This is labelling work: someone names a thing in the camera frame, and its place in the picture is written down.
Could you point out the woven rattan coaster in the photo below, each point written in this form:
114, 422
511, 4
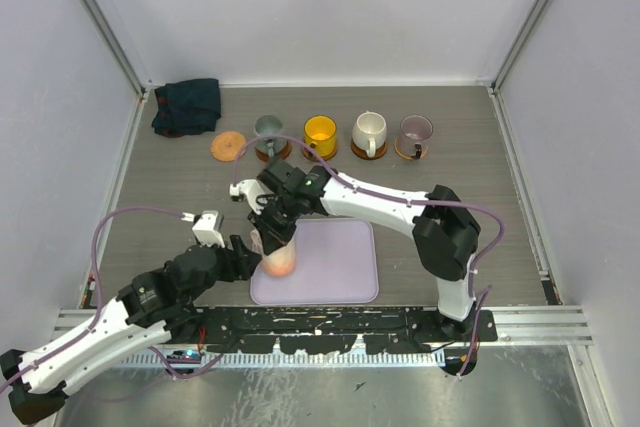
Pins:
228, 146
410, 151

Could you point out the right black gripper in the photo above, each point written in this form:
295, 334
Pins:
273, 236

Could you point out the white ceramic mug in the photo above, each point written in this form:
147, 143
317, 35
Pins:
369, 133

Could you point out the grey ceramic mug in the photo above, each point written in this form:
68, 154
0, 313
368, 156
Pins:
269, 128

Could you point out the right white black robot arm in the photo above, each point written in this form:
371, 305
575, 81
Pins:
444, 232

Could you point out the aluminium front rail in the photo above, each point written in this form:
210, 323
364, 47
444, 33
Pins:
537, 326

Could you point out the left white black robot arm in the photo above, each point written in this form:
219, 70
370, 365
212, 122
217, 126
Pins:
156, 307

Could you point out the brown wooden coaster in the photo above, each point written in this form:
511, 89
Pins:
323, 149
282, 152
382, 152

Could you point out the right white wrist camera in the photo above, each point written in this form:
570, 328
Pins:
251, 192

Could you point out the dark blue folded cloth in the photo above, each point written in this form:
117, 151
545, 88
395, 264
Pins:
187, 108

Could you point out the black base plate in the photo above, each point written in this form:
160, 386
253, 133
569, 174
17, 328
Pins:
316, 330

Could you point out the yellow glass mug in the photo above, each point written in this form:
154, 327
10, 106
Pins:
320, 127

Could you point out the pink ceramic mug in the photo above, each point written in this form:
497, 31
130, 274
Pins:
279, 263

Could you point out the lilac plastic tray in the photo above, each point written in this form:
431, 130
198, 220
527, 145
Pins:
336, 264

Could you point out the purple glass mug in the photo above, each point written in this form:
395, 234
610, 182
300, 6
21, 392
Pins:
415, 129

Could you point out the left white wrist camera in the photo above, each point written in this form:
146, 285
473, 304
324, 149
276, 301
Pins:
206, 227

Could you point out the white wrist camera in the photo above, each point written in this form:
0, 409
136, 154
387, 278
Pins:
251, 192
206, 227

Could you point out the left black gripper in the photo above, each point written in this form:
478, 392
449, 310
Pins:
240, 261

